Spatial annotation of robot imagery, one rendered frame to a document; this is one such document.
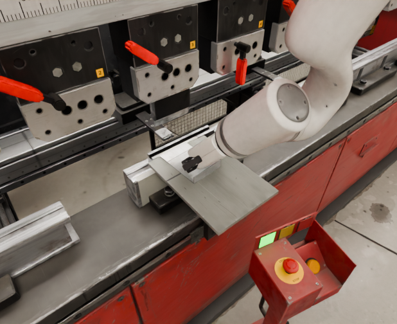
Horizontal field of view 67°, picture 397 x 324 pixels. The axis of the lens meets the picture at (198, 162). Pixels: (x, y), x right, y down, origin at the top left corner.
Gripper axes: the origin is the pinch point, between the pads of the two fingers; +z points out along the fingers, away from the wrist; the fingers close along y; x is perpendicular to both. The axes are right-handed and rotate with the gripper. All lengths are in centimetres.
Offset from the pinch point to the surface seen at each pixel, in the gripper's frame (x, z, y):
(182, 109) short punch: -12.3, 0.9, -4.1
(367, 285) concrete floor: 100, 50, -76
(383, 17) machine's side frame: -17, 43, -219
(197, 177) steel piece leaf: 3.4, -1.1, 3.2
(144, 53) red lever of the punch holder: -19.8, -18.2, 9.0
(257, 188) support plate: 12.5, -6.7, -5.2
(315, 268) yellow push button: 42.4, 4.2, -16.3
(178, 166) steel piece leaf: -1.0, 4.3, 3.1
